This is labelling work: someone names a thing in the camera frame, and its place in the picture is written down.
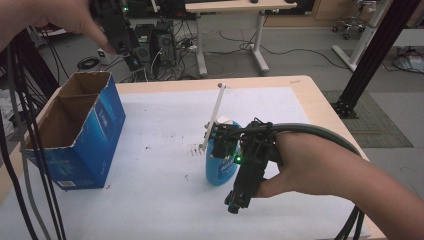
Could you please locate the black floor cable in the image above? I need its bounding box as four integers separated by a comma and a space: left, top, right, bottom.
206, 29, 349, 70

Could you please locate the plastic bag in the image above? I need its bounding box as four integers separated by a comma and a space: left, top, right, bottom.
393, 53, 424, 74

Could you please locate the office chair base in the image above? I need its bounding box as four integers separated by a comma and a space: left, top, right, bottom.
331, 14, 367, 40

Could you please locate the person's right hand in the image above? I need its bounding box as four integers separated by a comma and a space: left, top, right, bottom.
255, 132, 345, 199

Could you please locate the person's left hand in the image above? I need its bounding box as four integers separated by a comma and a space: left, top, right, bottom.
0, 0, 116, 56

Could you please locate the black computer tower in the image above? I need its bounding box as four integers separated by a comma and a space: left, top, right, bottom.
134, 23, 155, 64
151, 19, 177, 68

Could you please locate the blue bottle with white cap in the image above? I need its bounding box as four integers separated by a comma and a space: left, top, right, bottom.
204, 115, 243, 187

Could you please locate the black metal frame post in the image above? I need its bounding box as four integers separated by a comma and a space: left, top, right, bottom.
331, 0, 422, 120

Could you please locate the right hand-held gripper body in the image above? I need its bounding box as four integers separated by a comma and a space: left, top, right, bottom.
199, 83, 278, 215

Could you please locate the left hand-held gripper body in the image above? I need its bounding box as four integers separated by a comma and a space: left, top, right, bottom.
89, 0, 142, 55

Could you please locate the grey cable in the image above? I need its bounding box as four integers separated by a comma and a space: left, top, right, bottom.
6, 46, 52, 240

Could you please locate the blue cardboard box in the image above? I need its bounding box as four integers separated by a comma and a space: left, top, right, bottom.
21, 70, 127, 191

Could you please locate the white desk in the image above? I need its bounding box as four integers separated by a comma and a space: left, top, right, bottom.
184, 0, 298, 77

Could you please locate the black cable bundle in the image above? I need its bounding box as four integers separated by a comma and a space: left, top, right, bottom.
0, 29, 68, 240

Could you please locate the thick grey-green cable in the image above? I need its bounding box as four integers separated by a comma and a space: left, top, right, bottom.
266, 122, 366, 240

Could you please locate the coiled black cable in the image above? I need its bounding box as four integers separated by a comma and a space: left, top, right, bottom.
76, 55, 102, 71

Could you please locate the white stand leg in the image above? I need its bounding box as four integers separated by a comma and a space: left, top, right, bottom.
331, 0, 392, 73

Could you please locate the grey floor mat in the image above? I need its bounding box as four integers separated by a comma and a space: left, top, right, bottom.
321, 89, 415, 150

